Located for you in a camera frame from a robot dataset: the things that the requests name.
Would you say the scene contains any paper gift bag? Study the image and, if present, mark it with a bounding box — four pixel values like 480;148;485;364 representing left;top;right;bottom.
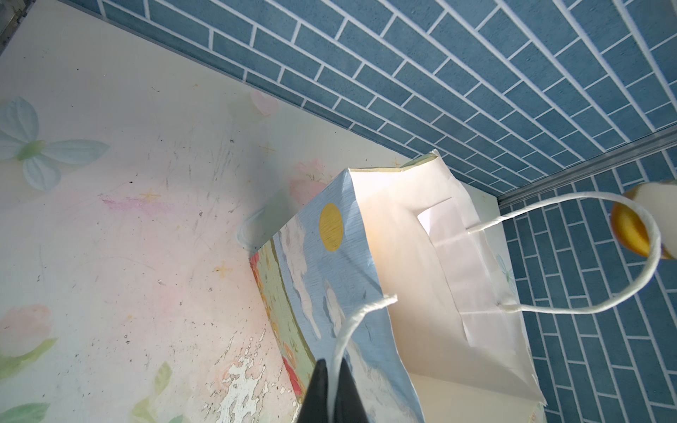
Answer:
237;149;662;423

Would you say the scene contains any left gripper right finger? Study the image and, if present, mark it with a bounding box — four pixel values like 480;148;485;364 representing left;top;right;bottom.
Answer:
333;359;370;423

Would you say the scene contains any yellow orange croissant bun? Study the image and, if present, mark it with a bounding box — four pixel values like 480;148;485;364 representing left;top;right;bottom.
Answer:
610;180;677;260

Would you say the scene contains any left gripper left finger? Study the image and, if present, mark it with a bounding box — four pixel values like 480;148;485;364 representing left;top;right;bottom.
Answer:
296;359;329;423

